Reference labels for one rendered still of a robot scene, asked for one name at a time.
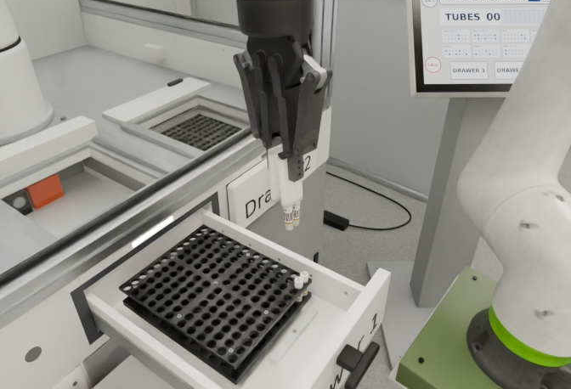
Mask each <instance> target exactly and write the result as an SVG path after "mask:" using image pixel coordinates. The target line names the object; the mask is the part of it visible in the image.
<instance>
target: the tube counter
mask: <svg viewBox="0 0 571 389"><path fill-rule="evenodd" d="M546 10H547V8H486V9H485V19H486V25H540V24H541V22H542V20H543V18H544V15H545V13H546Z"/></svg>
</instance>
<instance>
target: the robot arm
mask: <svg viewBox="0 0 571 389"><path fill-rule="evenodd" d="M236 4H237V13H238V21H239V29H240V32H241V33H243V34H244V35H246V36H248V39H247V43H246V50H245V51H244V52H243V53H239V54H234V56H233V61H234V63H235V66H236V69H237V71H238V72H239V75H240V80H241V85H242V89H243V93H244V97H245V101H246V108H247V113H248V116H249V121H250V124H251V129H252V135H253V137H254V138H255V139H259V138H260V139H261V140H262V141H263V146H264V148H266V154H267V166H268V170H269V181H270V194H271V201H273V202H274V203H275V202H277V201H279V200H281V206H282V207H284V208H285V209H286V208H287V207H289V206H292V205H294V204H295V203H297V202H298V201H300V200H302V178H303V176H304V167H303V156H304V155H306V154H307V153H309V152H311V151H313V150H316V149H317V146H318V141H319V130H320V123H321V117H322V111H323V105H324V99H325V90H326V88H327V86H328V84H329V82H330V80H331V78H332V69H331V68H330V67H329V66H326V67H323V68H321V67H320V66H319V65H318V64H317V63H316V62H315V61H314V60H313V50H312V48H311V46H310V43H309V39H308V36H309V33H310V32H311V30H312V29H313V27H314V0H236ZM261 124H262V126H261V127H260V125H261ZM570 145H571V0H551V1H550V3H549V5H548V8H547V10H546V13H545V15H544V18H543V20H542V22H541V24H540V27H539V30H538V31H537V33H536V36H535V38H534V40H533V43H532V45H531V47H530V49H529V52H528V54H527V56H526V58H525V60H524V62H523V65H522V67H521V69H520V71H519V72H518V74H517V77H516V79H515V81H514V83H513V84H512V87H511V89H510V91H509V93H508V94H507V96H506V98H505V100H504V102H503V104H502V106H501V107H500V110H499V111H498V113H497V115H496V117H495V118H494V120H493V122H492V124H491V125H490V127H489V129H488V131H487V132H486V133H485V135H484V137H483V139H482V141H481V142H480V144H479V146H478V147H477V148H476V150H475V151H474V153H473V154H472V156H471V158H470V159H469V161H468V162H467V163H466V165H465V166H464V168H463V170H462V171H461V174H460V176H459V179H458V183H457V197H458V201H459V203H460V205H461V208H462V210H463V211H464V212H465V213H466V215H467V216H468V218H469V219H470V221H471V222H472V224H473V225H474V226H475V228H476V229H477V231H478V232H479V233H480V234H481V235H482V237H483V239H484V240H485V241H486V243H487V244H488V246H489V247H490V249H491V250H492V251H493V252H494V254H495V255H496V256H497V258H498V259H499V260H500V262H501V264H502V266H503V274H502V275H501V277H500V280H499V282H498V284H497V286H496V287H495V290H494V292H493V294H492V297H491V305H490V307H489V308H486V309H484V310H482V311H480V312H479V313H477V314H476V315H475V316H474V317H473V318H472V321H471V323H470V324H469V327H468V329H467V333H466V341H467V345H468V348H469V351H470V354H471V355H472V358H473V359H474V361H475V363H476V364H477V365H478V367H479V368H480V369H481V370H482V371H483V372H484V373H485V374H486V375H487V376H488V377H489V378H490V379H491V380H492V381H493V382H494V383H495V384H497V385H498V386H500V387H502V388H503V389H571V194H570V193H569V192H568V191H567V190H566V189H565V188H563V187H562V186H561V184H560V183H559V182H558V180H557V175H558V173H559V170H560V168H561V166H562V163H563V161H564V159H565V156H566V154H567V153H568V149H569V147H570Z"/></svg>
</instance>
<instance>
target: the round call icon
mask: <svg viewBox="0 0 571 389"><path fill-rule="evenodd" d="M424 70H425V73H443V72H442V57H441V56H424Z"/></svg>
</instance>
